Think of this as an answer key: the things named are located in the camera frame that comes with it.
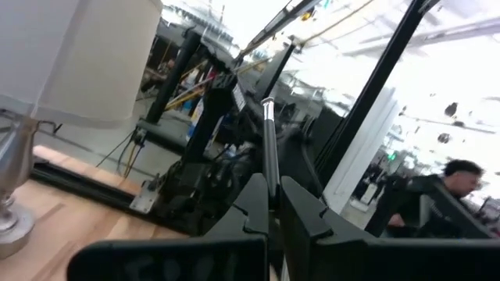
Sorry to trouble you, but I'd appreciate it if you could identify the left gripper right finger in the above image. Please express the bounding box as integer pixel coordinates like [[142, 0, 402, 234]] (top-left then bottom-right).
[[280, 175, 368, 281]]

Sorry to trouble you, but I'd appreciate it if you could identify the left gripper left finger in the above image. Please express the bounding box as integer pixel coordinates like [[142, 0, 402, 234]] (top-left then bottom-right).
[[202, 173, 270, 240]]

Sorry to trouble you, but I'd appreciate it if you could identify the thin black makeup brush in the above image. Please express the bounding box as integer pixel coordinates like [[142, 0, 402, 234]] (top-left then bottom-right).
[[260, 96, 280, 200]]

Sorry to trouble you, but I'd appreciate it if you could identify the white canister blue label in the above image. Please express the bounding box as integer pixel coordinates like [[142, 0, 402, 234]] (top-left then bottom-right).
[[186, 97, 205, 140]]

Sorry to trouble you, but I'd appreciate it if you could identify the grey cart with pole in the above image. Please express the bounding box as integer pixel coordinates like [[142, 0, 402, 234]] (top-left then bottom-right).
[[136, 29, 202, 155]]

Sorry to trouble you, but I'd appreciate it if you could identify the person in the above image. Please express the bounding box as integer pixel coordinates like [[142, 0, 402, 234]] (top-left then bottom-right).
[[365, 158, 499, 240]]

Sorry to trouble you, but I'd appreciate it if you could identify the silver table lamp white shade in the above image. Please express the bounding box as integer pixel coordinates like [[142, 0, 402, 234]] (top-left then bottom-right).
[[0, 0, 163, 261]]

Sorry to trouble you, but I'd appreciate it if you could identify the black aluminium rig frame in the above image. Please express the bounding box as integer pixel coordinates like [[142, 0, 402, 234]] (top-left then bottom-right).
[[30, 0, 445, 237]]

